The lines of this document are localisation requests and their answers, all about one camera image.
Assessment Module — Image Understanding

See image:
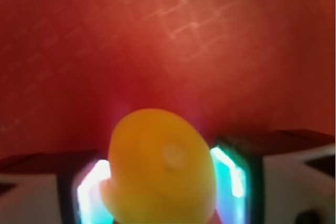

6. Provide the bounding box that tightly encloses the yellow rubber duck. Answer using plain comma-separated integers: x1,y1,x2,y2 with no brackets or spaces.
100,109,216,223

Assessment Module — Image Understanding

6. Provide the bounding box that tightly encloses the red plastic tray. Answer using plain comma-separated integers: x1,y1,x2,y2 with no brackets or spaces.
1,0,335,157

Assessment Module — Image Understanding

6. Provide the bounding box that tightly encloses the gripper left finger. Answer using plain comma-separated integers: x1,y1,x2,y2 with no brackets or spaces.
1,150,113,223

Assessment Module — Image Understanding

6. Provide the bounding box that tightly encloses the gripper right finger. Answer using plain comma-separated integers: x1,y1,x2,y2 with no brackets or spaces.
211,130,335,223

